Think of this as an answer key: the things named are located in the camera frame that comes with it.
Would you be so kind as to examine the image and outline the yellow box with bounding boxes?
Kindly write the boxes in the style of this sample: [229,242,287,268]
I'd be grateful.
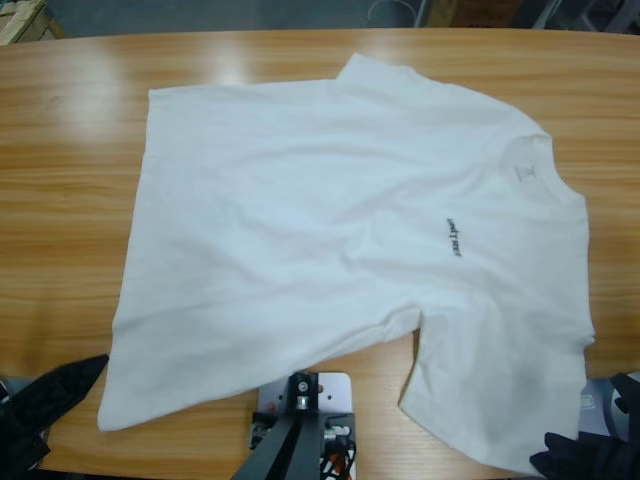
[429,0,459,27]

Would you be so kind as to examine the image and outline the grey metal frame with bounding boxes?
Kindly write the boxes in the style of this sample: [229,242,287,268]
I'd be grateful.
[529,0,640,35]

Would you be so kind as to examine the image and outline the brown cardboard box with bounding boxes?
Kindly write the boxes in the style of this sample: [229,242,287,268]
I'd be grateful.
[452,0,519,27]

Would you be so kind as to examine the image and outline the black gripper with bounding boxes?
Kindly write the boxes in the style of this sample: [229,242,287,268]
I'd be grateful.
[0,353,110,472]
[529,432,640,480]

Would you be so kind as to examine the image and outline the black clamp block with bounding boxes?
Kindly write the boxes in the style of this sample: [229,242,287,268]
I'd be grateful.
[249,410,357,454]

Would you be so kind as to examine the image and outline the white cable loop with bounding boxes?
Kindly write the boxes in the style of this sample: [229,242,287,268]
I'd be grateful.
[367,0,419,26]

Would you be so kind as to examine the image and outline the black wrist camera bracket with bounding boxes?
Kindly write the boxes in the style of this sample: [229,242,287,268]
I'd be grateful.
[610,372,640,416]

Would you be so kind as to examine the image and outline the white mount plate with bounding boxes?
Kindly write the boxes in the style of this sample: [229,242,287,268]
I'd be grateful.
[257,371,354,417]

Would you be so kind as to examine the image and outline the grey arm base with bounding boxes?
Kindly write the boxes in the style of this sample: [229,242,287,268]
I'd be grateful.
[579,375,626,441]

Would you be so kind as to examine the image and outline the white t-shirt with small print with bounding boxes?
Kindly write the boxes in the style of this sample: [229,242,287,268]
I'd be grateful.
[96,52,597,474]

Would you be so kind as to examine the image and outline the orange cable bundle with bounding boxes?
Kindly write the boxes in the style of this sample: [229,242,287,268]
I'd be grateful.
[319,442,359,480]

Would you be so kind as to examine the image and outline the cardboard boxes stack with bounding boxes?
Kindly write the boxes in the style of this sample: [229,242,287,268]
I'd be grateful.
[0,0,65,46]

